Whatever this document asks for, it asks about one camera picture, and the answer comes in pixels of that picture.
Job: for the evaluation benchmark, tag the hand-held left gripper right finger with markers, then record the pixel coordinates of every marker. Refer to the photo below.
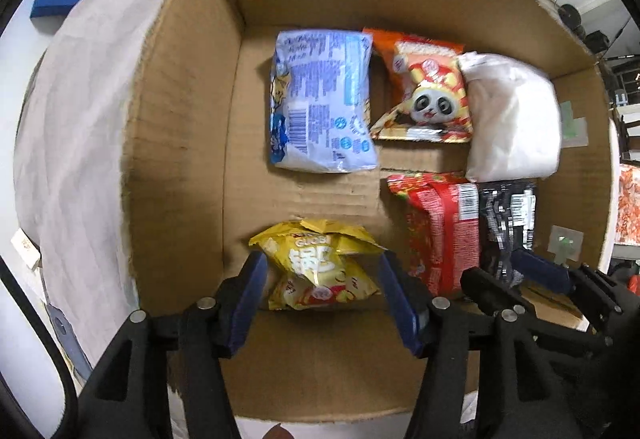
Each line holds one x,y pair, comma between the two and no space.
400,309

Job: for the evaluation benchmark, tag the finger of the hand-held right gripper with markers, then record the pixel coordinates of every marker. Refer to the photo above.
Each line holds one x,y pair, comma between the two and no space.
542,271
492,291

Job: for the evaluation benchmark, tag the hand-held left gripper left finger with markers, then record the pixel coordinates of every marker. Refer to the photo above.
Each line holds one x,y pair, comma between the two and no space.
247,304

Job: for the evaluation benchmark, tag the black patterned packet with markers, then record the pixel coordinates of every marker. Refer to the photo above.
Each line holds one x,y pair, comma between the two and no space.
507,219

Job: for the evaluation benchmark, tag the yellow panda snack packet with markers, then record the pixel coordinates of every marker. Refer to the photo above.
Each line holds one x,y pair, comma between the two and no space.
315,269

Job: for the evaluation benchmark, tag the red snack packet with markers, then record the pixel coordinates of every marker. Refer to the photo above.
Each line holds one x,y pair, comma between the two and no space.
440,229

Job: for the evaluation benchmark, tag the cardboard box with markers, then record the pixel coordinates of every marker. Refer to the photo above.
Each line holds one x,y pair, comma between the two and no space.
190,169

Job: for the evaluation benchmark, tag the white soft packet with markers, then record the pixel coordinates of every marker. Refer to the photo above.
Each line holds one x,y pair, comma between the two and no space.
510,119

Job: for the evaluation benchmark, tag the light blue snack packet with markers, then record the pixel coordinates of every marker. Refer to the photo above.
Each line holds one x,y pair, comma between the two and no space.
320,104

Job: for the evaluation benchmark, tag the orange panda snack packet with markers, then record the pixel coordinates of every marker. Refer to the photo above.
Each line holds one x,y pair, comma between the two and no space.
425,89

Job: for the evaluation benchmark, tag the orange floral towel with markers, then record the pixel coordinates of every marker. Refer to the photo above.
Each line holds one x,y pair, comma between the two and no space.
631,204

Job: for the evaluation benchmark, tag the blue smartphone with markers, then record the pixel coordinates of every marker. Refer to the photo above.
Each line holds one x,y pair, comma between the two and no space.
70,344

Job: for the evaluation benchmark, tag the small white box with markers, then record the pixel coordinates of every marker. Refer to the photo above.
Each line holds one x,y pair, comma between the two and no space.
25,249

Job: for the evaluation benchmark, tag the black speaker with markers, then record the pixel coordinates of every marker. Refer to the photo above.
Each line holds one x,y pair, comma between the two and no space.
597,41

